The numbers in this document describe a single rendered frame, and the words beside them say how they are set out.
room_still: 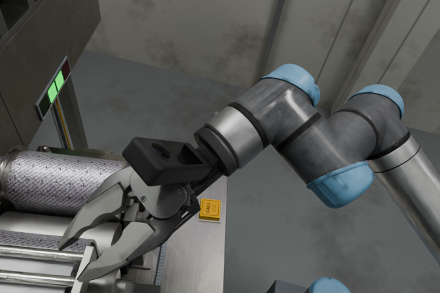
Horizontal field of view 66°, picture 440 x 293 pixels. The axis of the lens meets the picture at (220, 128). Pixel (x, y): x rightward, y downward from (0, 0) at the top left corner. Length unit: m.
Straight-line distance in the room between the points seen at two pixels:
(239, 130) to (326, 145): 0.11
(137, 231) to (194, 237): 0.79
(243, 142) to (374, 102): 0.22
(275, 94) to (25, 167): 0.60
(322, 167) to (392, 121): 0.15
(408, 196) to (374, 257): 1.92
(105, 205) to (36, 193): 0.45
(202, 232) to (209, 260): 0.10
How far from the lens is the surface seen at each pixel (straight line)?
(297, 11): 2.68
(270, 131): 0.42
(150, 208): 0.39
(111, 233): 0.81
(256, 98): 0.42
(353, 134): 0.46
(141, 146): 0.32
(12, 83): 1.01
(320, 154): 0.43
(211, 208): 1.20
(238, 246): 2.17
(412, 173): 0.55
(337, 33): 2.77
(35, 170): 0.85
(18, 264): 0.60
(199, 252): 1.15
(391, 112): 0.54
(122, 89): 2.99
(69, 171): 0.82
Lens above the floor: 1.96
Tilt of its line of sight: 47 degrees down
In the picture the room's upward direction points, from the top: 11 degrees clockwise
